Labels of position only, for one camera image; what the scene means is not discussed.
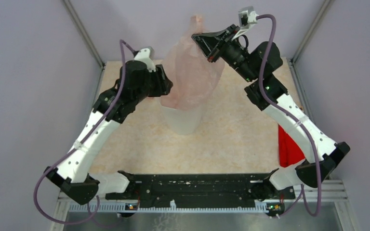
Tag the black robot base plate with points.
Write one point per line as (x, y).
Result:
(235, 190)

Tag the right aluminium frame post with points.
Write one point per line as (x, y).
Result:
(326, 5)

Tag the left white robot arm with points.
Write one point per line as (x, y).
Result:
(110, 110)

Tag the white octagonal trash bin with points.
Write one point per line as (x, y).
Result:
(183, 122)

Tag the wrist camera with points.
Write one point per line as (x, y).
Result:
(146, 56)
(247, 18)

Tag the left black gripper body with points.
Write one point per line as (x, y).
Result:
(150, 89)

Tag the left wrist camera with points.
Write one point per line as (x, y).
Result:
(146, 56)

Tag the aluminium front rail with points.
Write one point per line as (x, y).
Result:
(312, 209)

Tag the left aluminium frame post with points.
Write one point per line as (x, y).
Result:
(74, 16)

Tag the aluminium frame post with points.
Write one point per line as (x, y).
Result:
(74, 16)
(326, 5)

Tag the red snack package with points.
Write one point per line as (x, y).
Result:
(288, 151)

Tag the translucent pink trash bag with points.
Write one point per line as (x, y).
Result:
(194, 78)

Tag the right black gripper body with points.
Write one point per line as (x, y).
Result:
(234, 55)

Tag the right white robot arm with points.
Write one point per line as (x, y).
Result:
(321, 153)

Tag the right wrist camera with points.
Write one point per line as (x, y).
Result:
(247, 18)

